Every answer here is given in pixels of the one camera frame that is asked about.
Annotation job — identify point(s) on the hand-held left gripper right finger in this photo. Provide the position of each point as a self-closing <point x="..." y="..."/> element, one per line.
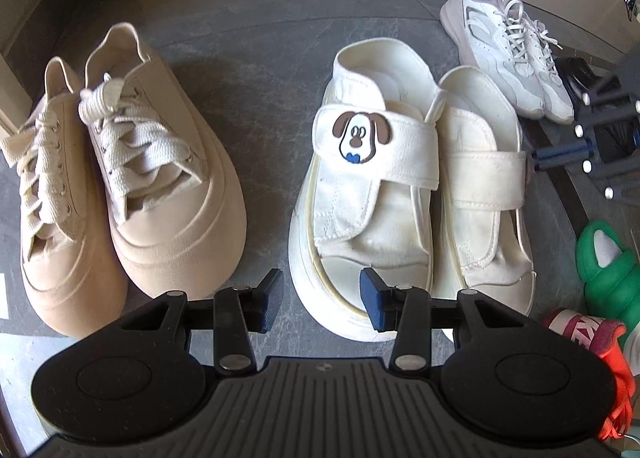
<point x="375" y="298"/>

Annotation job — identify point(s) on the person's socked foot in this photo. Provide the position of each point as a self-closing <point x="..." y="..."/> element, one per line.
<point x="605" y="248"/>

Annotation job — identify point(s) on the green slipper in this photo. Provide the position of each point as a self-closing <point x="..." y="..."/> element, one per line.
<point x="615" y="293"/>

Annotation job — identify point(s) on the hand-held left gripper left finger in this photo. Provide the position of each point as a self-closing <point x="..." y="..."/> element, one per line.
<point x="272" y="303"/>

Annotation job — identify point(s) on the white mesh sneaker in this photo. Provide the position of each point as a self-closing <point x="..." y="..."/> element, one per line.
<point x="475" y="33"/>
<point x="555" y="88"/>

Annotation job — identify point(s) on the beige canvas lace-up shoe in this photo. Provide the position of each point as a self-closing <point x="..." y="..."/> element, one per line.
<point x="65" y="288"/>
<point x="185" y="218"/>

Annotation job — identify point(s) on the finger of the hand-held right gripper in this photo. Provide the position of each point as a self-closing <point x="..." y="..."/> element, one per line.
<point x="560" y="155"/>
<point x="586" y="99"/>

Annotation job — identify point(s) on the black leather lace-up shoe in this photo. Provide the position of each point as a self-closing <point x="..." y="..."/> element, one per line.
<point x="570" y="75"/>

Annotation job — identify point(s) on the coral red sneaker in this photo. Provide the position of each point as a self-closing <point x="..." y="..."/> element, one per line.
<point x="615" y="363"/>

